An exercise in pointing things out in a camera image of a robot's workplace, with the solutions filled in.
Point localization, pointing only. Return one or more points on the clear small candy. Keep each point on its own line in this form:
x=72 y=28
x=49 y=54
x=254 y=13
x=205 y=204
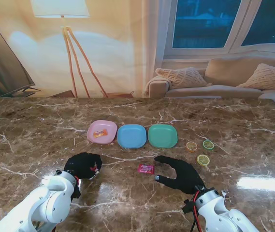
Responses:
x=94 y=169

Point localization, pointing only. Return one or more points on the blue square plastic dish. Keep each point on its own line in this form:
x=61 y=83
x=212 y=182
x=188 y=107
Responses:
x=131 y=136

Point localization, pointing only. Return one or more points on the white framed window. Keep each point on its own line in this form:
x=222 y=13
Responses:
x=200 y=24

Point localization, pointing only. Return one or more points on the orange candy packet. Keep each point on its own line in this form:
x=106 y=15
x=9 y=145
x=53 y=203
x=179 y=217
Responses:
x=100 y=133

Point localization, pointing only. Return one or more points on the orange citrus slice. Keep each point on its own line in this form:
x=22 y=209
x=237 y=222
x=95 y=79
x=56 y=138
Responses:
x=191 y=146

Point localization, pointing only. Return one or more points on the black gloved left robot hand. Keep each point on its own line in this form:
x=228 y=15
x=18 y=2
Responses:
x=81 y=165

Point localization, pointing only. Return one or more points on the cream throw blanket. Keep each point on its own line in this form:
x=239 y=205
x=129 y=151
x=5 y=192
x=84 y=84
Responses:
x=160 y=81

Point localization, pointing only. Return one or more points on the pink square plastic dish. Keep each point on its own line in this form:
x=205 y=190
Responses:
x=103 y=125

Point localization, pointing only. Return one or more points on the pink candy packet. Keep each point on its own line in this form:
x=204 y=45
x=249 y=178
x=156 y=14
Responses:
x=146 y=169

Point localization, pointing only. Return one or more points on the green lime slice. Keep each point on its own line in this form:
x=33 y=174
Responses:
x=208 y=144

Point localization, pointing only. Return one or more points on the green square plastic dish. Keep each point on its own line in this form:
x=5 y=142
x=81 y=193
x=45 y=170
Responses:
x=162 y=136

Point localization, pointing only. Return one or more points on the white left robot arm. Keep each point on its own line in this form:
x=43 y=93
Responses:
x=50 y=203

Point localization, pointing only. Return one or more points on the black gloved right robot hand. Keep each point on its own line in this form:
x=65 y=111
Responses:
x=188 y=176

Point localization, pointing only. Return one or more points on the beige sofa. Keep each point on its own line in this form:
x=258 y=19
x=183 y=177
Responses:
x=229 y=79

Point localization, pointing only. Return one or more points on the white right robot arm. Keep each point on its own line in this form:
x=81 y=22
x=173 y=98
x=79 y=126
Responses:
x=217 y=207

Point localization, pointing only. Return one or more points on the yellow lemon slice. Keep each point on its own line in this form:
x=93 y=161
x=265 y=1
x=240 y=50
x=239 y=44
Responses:
x=203 y=160

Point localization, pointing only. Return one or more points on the wooden tripod floor lamp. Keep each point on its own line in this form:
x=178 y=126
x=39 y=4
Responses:
x=61 y=9

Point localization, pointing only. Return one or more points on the cream knitted cushion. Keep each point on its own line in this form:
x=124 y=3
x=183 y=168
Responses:
x=267 y=77
x=182 y=77

